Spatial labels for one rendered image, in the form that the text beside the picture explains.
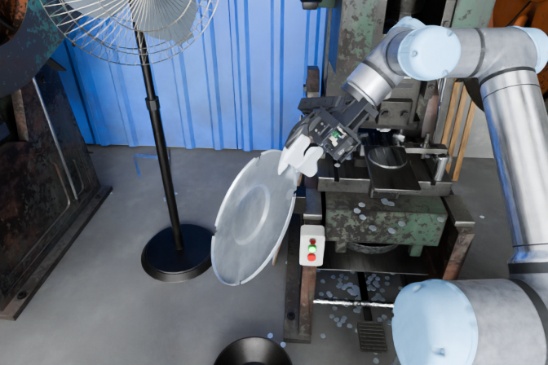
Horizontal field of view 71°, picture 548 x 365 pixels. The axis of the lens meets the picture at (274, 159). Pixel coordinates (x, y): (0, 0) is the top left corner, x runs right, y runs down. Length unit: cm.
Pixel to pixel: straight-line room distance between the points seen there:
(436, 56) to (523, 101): 13
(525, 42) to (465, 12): 51
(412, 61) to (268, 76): 196
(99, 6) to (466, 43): 102
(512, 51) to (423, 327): 41
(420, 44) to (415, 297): 34
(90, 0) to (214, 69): 132
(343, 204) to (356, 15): 59
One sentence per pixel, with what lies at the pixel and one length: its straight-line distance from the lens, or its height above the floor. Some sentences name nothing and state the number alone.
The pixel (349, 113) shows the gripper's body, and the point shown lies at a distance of 69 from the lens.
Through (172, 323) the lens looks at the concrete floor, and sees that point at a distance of 181.
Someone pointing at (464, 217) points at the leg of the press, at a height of 64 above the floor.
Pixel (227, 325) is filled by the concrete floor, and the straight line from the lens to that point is 177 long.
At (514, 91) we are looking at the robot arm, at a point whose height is 125.
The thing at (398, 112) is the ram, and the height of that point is 94.
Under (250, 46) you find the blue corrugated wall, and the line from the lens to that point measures 245.
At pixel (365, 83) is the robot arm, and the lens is 70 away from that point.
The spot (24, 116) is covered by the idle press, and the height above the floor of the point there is 70.
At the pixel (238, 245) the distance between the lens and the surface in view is 80.
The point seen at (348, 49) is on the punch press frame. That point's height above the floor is 114.
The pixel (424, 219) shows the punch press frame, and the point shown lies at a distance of 136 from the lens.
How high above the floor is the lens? 147
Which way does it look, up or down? 33 degrees down
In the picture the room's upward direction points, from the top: straight up
